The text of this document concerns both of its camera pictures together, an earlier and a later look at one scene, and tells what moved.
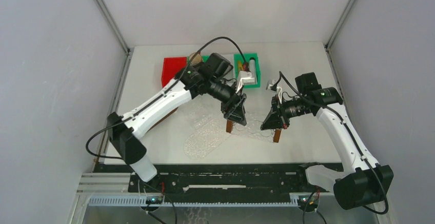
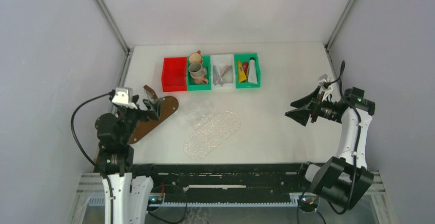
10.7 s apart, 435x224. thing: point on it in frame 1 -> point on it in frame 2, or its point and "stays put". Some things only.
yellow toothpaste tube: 240,66 stays put
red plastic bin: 171,67 stays put
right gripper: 273,120 -> 301,115
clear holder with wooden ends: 274,135 -> 150,93
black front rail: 269,178 stays put
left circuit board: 154,200 stays put
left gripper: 233,109 -> 153,112
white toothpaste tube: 252,64 stays put
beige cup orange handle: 197,59 stays put
